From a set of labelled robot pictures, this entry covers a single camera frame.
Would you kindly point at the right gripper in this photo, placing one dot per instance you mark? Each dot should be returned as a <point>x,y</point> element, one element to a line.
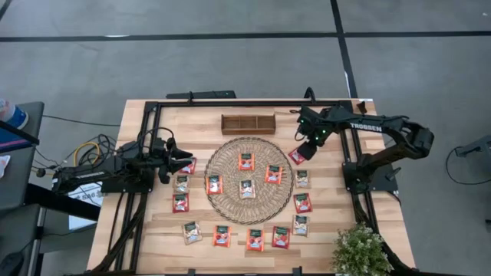
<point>310,149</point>

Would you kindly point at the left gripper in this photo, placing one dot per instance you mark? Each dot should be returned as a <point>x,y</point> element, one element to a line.
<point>164,159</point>

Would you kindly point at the beige tea packet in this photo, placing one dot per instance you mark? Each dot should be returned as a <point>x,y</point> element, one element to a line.
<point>302,179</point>
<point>182,184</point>
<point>300,225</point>
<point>192,232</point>
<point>247,189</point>

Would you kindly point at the orange tea packet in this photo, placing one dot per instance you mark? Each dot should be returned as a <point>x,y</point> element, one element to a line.
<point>246,162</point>
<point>273,175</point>
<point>255,240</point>
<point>222,236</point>
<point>214,185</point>

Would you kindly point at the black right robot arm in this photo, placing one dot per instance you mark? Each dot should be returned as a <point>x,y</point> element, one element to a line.
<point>383,128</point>

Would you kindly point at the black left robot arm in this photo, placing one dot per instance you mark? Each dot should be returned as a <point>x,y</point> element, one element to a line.
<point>88,174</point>

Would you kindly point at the wooden compartment tray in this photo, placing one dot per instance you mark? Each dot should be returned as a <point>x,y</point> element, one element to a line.
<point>248,132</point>

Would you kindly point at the small dark clamp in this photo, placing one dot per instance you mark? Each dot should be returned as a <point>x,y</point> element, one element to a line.
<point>361,107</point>

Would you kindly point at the round woven placemat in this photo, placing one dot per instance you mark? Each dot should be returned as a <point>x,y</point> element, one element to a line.
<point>230,207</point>

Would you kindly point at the black power strip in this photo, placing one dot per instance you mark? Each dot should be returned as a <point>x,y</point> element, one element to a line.
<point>203,94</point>

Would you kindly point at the white printed paper sheet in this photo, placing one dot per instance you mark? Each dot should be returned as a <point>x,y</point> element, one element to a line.
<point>92,191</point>

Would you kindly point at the potted plant with white flowers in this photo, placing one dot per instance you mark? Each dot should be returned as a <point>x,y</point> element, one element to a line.
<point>360,249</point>

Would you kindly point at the dark grey side desk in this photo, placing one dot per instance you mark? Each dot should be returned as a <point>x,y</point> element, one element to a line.
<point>23,168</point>

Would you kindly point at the grey stand base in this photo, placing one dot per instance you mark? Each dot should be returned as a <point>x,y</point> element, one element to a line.
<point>477,146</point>

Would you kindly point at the blue flat folder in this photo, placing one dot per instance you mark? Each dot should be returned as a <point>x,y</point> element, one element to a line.
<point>9,140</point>

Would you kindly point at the white and blue tub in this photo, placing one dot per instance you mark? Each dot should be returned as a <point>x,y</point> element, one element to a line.
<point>13,115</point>

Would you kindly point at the black rounded object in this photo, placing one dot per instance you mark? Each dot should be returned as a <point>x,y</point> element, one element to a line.
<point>9,263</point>

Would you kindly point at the black arched bracket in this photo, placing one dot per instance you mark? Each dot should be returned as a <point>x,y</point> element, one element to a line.
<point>310,88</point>

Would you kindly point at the black aluminium table frame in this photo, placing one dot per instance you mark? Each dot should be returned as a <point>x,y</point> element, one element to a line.
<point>249,104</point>

